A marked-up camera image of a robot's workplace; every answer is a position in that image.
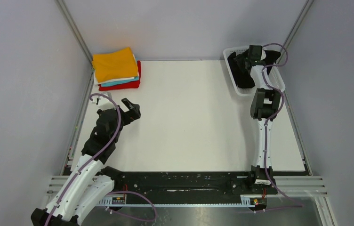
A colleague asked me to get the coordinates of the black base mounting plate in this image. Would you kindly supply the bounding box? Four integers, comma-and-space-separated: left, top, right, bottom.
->
96, 166, 262, 204

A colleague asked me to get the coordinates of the small electronics module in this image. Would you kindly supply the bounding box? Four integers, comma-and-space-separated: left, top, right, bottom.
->
250, 198, 267, 206
111, 196, 126, 205

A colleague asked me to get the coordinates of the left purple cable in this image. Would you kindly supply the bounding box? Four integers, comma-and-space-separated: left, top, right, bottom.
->
44, 93, 158, 226

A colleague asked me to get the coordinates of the black t shirt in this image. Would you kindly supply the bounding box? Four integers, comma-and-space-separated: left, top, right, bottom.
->
227, 50, 281, 89

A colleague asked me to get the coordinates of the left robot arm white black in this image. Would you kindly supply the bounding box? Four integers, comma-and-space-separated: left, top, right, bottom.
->
31, 97, 141, 226

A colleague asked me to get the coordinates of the white slotted cable duct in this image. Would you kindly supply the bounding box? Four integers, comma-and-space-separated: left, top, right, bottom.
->
96, 196, 256, 208

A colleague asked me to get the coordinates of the right small electronics module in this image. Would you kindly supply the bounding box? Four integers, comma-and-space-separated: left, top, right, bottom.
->
250, 198, 267, 206

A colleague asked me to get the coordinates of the teal folded t shirt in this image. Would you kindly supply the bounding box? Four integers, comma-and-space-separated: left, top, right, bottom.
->
99, 61, 140, 87

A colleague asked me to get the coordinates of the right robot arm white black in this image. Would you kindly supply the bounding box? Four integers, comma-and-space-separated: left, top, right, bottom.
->
233, 45, 285, 195

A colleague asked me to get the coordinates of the red folded t shirt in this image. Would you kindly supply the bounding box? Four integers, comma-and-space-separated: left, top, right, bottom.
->
98, 61, 141, 91

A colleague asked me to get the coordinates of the white plastic basket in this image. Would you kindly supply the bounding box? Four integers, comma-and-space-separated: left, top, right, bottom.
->
223, 45, 285, 97

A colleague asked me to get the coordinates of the orange folded t shirt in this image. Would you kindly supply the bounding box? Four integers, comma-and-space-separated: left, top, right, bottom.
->
92, 47, 139, 84

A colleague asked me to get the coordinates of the white folded t shirt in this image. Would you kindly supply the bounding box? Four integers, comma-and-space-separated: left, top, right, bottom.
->
93, 54, 140, 85

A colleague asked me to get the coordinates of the left small electronics module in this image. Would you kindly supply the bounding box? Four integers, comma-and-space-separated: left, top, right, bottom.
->
111, 196, 126, 205

